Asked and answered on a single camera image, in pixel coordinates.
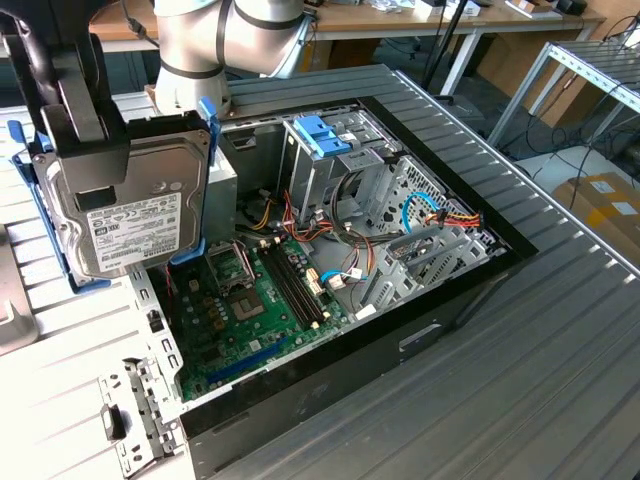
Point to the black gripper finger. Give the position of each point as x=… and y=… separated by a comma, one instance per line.
x=90, y=160

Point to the hard disk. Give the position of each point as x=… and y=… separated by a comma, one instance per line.
x=150, y=210

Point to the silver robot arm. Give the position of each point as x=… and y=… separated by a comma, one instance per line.
x=190, y=50

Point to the silver disk bay cage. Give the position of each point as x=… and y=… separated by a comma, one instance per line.
x=385, y=295

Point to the grey power supply unit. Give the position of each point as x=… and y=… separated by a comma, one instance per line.
x=225, y=200

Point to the grey parts rack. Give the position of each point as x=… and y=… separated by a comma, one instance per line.
x=12, y=325

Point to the CPU socket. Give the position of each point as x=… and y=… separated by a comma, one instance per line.
x=246, y=306

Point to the silver optical drive cage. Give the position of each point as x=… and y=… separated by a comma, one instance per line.
x=305, y=175

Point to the blue plastic bay latch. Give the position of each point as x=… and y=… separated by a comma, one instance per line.
x=320, y=135

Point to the black RAM slot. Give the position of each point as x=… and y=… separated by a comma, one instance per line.
x=291, y=285
x=304, y=280
x=298, y=283
x=285, y=287

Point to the green motherboard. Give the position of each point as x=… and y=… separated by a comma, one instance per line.
x=270, y=320

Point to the blue expansion slot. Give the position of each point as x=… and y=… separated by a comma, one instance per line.
x=222, y=375

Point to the black open PC case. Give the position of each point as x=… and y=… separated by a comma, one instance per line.
x=350, y=360

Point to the wooden desk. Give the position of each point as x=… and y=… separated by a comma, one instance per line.
x=400, y=22

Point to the brown cardboard panel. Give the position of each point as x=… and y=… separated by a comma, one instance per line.
x=510, y=65

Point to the cardboard box white labels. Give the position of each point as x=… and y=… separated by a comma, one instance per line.
x=590, y=210

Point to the silver hinged slot bracket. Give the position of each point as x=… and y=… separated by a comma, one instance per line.
x=145, y=410

